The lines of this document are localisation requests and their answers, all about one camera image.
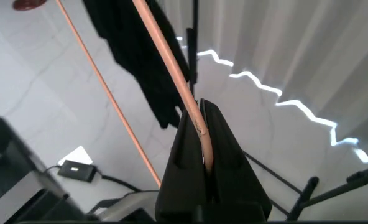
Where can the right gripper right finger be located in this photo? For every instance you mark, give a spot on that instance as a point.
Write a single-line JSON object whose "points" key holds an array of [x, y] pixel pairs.
{"points": [[233, 186]]}

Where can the white curtain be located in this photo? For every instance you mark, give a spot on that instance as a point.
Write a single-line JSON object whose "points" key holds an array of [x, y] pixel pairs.
{"points": [[296, 37]]}

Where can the pink clothes hanger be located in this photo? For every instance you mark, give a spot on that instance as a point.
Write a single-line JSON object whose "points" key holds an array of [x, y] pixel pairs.
{"points": [[171, 59]]}

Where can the black clothes rack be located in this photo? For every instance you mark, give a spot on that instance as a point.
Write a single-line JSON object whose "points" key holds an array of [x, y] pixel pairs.
{"points": [[192, 56]]}

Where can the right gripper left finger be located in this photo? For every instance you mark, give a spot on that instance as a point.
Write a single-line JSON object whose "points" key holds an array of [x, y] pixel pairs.
{"points": [[184, 174]]}

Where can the black garment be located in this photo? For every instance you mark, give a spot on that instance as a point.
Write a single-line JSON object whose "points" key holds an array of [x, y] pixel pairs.
{"points": [[134, 43]]}

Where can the dark red round disc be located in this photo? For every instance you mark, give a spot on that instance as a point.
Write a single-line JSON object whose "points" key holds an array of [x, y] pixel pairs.
{"points": [[28, 3]]}

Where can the black power adapter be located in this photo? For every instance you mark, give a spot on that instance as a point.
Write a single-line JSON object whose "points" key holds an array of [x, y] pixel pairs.
{"points": [[76, 170]]}

